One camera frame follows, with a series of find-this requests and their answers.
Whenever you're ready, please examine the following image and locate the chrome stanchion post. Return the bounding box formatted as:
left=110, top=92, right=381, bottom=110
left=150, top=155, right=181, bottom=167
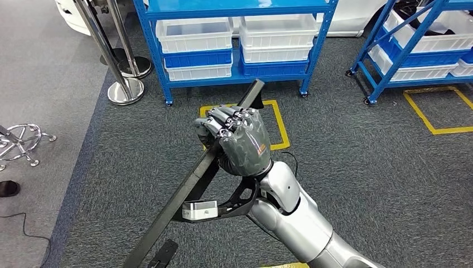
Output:
left=74, top=0, right=145, bottom=106
left=105, top=0, right=153, bottom=79

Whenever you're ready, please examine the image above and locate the blue metal shelf rack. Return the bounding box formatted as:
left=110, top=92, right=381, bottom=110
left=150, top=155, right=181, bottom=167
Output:
left=133, top=0, right=339, bottom=107

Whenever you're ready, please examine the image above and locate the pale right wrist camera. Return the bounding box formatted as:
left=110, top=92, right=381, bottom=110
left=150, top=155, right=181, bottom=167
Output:
left=182, top=200, right=219, bottom=222

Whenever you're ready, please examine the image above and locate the black shoe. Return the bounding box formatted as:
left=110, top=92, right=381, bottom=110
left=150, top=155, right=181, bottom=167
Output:
left=0, top=180, right=21, bottom=198

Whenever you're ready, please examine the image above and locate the white car red stripe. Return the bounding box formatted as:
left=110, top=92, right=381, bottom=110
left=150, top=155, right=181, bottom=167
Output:
left=54, top=0, right=400, bottom=38

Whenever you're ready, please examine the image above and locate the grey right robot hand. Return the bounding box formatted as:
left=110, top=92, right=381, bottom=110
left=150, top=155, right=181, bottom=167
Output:
left=194, top=104, right=274, bottom=178

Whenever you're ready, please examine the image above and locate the dark round stanchion base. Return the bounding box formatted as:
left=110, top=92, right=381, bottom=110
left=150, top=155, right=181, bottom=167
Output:
left=99, top=48, right=127, bottom=66

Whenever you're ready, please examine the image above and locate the black floor cable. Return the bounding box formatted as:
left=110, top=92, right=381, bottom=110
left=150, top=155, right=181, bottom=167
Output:
left=0, top=212, right=52, bottom=268

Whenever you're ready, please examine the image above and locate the blue wheeled shelf rack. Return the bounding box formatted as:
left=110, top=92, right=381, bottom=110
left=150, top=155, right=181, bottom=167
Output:
left=345, top=0, right=473, bottom=106

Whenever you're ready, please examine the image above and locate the black camera bracket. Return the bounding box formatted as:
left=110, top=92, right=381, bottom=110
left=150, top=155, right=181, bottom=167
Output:
left=171, top=176, right=259, bottom=223

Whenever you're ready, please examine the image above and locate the black plastic plate holder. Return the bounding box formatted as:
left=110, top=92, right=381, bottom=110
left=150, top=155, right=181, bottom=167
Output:
left=122, top=78, right=266, bottom=268

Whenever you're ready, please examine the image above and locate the yellow floor tape square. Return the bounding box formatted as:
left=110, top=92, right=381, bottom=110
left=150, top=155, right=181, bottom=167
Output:
left=403, top=86, right=473, bottom=136
left=258, top=262, right=310, bottom=268

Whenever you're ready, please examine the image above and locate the black curved plastic trim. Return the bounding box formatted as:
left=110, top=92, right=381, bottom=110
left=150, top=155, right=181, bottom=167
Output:
left=393, top=0, right=456, bottom=37

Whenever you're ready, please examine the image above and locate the blue plastic bin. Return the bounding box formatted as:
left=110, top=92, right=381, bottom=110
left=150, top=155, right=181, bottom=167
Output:
left=240, top=55, right=310, bottom=78

